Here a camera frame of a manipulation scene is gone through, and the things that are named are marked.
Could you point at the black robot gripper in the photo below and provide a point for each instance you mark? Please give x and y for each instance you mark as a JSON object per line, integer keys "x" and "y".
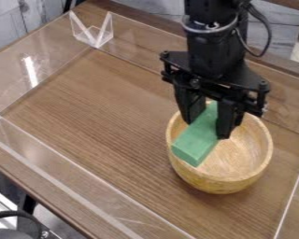
{"x": 210, "y": 70}

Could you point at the green rectangular block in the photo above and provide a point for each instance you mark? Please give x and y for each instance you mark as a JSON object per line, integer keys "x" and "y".
{"x": 198, "y": 139}

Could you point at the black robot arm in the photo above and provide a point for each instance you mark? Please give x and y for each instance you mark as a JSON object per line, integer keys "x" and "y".
{"x": 218, "y": 12}

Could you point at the brown wooden bowl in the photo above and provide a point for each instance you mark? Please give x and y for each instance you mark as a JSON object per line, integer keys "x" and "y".
{"x": 237, "y": 161}

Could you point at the black metal table leg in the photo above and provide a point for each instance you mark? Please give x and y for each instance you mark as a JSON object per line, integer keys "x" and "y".
{"x": 27, "y": 203}

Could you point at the clear acrylic corner bracket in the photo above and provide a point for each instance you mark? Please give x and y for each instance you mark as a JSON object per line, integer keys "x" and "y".
{"x": 94, "y": 36}

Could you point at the clear acrylic tray wall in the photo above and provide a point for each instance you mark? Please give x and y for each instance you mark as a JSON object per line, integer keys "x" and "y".
{"x": 80, "y": 197}

